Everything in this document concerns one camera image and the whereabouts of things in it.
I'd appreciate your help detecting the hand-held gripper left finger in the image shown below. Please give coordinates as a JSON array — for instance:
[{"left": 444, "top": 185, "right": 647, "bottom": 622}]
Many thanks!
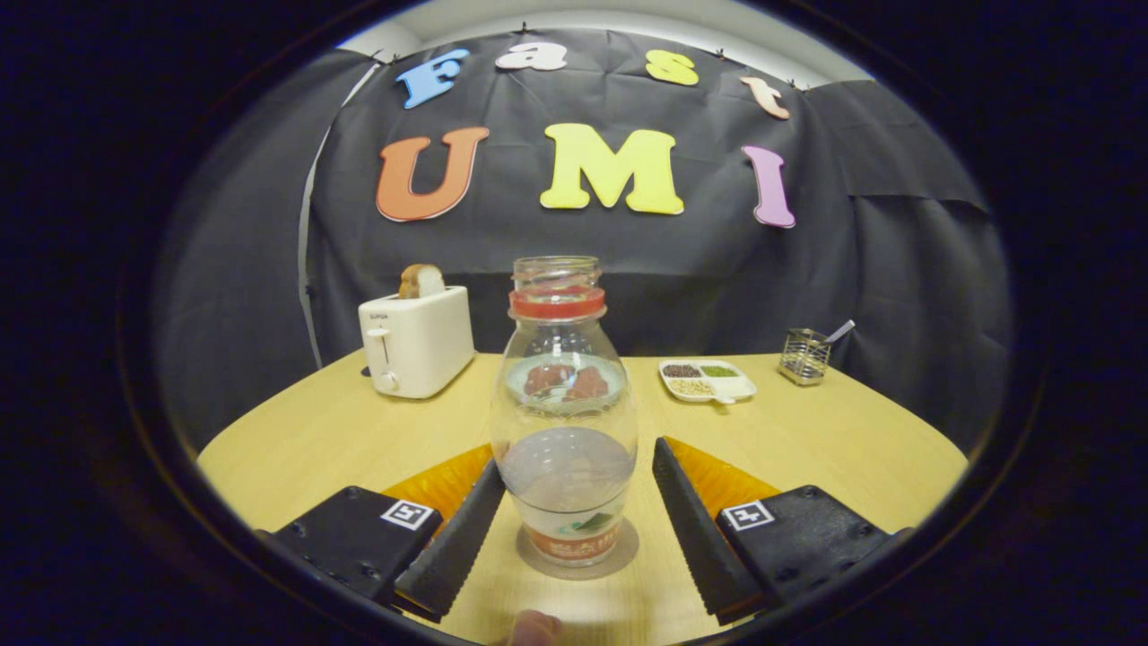
[{"left": 260, "top": 442, "right": 509, "bottom": 624}]

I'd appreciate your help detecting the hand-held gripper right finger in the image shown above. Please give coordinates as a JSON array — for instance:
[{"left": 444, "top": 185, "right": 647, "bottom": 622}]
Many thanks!
[{"left": 651, "top": 436, "right": 914, "bottom": 627}]

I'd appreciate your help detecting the round brown coaster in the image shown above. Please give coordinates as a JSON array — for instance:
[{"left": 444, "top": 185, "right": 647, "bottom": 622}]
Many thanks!
[{"left": 516, "top": 518, "right": 640, "bottom": 581}]

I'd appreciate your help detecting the clear plastic juice bottle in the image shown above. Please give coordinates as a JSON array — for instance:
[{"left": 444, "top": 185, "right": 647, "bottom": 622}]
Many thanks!
[{"left": 490, "top": 256, "right": 639, "bottom": 568}]

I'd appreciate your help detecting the white divided grain dish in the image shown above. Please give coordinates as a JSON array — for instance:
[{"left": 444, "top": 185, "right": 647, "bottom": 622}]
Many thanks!
[{"left": 658, "top": 359, "right": 757, "bottom": 406}]

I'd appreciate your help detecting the pale green plate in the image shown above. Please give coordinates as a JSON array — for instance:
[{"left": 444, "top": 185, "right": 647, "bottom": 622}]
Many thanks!
[{"left": 507, "top": 352, "right": 629, "bottom": 415}]

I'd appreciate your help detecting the wooden table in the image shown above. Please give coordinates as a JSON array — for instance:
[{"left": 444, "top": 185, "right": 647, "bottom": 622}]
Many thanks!
[{"left": 196, "top": 350, "right": 971, "bottom": 646}]

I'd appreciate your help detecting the brown meat piece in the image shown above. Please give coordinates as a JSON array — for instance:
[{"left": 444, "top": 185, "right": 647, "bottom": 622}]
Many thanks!
[
  {"left": 525, "top": 362, "right": 575, "bottom": 396},
  {"left": 567, "top": 366, "right": 611, "bottom": 401}
]

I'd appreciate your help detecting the white toaster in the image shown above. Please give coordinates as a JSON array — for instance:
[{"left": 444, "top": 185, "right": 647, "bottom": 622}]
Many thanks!
[{"left": 358, "top": 285, "right": 476, "bottom": 400}]

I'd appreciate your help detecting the bread slice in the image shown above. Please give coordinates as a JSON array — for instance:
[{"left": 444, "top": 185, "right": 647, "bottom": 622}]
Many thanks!
[{"left": 398, "top": 264, "right": 447, "bottom": 300}]

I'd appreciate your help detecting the wire mesh holder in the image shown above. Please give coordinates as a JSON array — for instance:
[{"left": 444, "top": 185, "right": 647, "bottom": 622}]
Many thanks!
[{"left": 778, "top": 327, "right": 832, "bottom": 388}]

